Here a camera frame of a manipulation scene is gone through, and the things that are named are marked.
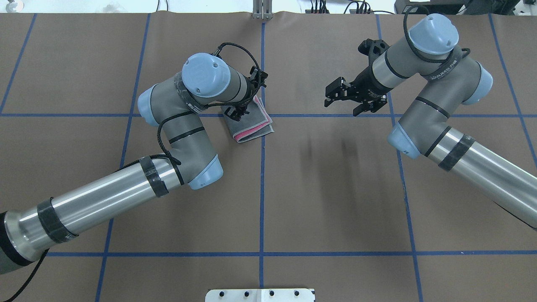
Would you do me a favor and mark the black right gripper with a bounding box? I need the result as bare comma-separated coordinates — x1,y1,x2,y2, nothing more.
324,39,391,117

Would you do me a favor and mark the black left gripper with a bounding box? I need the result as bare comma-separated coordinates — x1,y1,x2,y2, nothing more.
224,66,268,122

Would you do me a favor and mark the pink towel white edge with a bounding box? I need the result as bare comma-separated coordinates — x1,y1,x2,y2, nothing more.
223,96,274,143

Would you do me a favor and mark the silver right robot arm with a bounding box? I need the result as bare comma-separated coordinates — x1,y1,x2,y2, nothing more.
324,11,537,229

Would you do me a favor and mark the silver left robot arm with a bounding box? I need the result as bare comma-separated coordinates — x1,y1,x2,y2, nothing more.
1,53,267,274

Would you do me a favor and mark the aluminium frame post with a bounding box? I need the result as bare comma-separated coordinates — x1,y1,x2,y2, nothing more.
253,0,274,21

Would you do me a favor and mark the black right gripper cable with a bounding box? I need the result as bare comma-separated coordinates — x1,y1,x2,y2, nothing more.
403,5,470,64

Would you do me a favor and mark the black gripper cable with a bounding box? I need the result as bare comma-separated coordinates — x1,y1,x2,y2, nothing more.
156,42,263,166
403,5,470,64

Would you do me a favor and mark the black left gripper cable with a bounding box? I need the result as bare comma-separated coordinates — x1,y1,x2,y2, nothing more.
156,42,263,166

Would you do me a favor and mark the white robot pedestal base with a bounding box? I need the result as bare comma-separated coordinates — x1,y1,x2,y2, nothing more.
205,288,316,302

